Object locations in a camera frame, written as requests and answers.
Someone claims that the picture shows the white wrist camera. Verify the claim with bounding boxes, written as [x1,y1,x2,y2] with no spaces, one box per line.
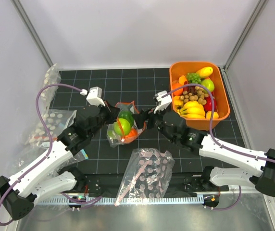
[86,87,105,106]
[154,90,172,114]

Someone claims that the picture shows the orange tangerine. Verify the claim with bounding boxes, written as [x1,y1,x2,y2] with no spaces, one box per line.
[172,83,183,96]

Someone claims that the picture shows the clear bag white dots upright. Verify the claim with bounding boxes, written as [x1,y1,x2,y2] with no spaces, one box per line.
[39,64,61,115]

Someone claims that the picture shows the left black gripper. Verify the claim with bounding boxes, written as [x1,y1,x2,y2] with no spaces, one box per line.
[88,99,120,139]

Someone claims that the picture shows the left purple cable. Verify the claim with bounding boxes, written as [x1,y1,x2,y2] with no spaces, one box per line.
[0,83,103,226]

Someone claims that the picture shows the green grapes bunch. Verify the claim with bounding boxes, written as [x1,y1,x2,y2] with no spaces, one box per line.
[186,73,201,84]

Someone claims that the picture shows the yellow mango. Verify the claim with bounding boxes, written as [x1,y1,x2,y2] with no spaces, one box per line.
[196,66,213,79]

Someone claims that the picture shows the clear bag white dots flat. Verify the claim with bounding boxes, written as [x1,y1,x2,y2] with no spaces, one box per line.
[22,109,77,148]

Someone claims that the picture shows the red pomegranate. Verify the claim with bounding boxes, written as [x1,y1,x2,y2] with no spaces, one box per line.
[203,97,217,112]

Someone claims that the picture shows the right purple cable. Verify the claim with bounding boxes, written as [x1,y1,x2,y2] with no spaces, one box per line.
[161,83,275,211]

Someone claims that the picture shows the clear bag orange zipper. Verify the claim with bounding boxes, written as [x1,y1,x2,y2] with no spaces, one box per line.
[107,101,146,147]

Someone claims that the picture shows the black grid mat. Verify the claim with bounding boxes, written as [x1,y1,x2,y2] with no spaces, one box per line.
[48,68,258,174]

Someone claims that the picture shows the aluminium cable rail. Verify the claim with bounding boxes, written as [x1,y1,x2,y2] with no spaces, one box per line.
[39,194,204,206]

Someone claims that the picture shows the brown longan cluster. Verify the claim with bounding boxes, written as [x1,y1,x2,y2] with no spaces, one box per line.
[179,86,209,105]

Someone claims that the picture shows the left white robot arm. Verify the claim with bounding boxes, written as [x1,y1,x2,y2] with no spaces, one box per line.
[0,104,120,220]

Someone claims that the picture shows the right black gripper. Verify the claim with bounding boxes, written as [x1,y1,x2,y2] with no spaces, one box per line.
[132,103,175,143]

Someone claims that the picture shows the white cauliflower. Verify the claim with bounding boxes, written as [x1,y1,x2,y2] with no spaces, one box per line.
[107,129,117,140]

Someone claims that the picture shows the orange pumpkin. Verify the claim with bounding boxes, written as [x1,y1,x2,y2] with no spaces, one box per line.
[122,128,138,143]

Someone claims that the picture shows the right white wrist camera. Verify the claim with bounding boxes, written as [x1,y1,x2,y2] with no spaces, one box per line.
[154,90,172,114]

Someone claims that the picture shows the green apple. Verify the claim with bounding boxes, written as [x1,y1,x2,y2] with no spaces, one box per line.
[201,78,215,93]
[113,118,131,136]

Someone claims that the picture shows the small orange persimmon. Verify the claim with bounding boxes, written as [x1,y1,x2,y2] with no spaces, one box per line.
[178,75,188,85]

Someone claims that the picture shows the yellow lemon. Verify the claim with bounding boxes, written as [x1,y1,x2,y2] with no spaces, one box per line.
[206,111,219,119]

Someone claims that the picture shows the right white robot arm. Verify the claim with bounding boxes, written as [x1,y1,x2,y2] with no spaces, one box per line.
[133,110,275,197]

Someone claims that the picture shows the green bell pepper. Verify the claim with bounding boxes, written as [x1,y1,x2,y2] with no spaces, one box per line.
[118,110,134,127]

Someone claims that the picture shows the clear bag pink dots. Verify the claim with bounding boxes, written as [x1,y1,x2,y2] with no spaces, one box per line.
[114,148,175,206]

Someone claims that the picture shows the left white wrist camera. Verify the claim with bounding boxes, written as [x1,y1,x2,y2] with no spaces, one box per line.
[86,87,105,106]

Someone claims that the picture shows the orange plastic basket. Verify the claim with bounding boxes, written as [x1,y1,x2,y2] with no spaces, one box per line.
[169,61,230,128]

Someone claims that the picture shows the purple cable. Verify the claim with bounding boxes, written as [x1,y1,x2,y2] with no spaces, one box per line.
[161,83,275,211]
[0,83,103,226]

